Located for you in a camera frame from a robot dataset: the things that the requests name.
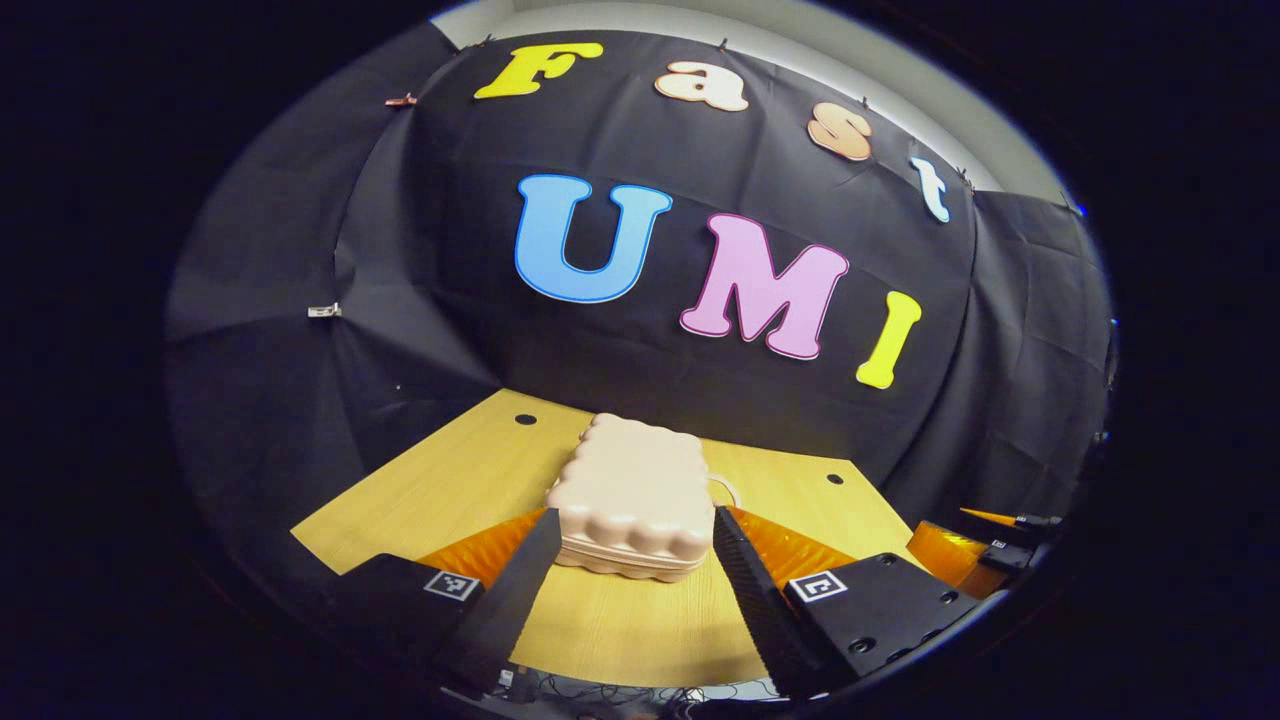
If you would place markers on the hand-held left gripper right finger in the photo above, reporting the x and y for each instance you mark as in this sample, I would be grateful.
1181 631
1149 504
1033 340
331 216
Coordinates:
760 605

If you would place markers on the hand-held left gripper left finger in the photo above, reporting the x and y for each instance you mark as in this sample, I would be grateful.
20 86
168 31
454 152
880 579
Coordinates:
515 600

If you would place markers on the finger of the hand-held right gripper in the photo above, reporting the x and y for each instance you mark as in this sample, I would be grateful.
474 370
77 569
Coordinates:
1035 521
1005 557

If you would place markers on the beige suitcase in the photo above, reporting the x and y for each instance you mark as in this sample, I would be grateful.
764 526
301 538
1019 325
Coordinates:
630 490

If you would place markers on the silver clip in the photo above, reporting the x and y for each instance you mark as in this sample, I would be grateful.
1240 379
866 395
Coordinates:
325 311

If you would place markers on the copper clip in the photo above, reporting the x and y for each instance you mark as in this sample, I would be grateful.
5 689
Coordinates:
402 100

